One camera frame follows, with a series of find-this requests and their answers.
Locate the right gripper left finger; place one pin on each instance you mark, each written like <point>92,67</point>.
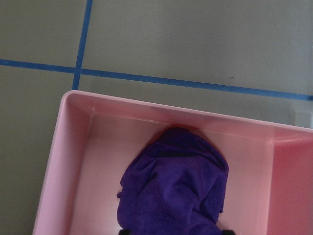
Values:
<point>124,232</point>

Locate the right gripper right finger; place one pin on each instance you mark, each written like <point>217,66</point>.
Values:
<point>228,232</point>

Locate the purple cloth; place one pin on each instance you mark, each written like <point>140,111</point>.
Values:
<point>175,186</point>

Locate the pink plastic bin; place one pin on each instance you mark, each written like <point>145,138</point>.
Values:
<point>270,182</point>

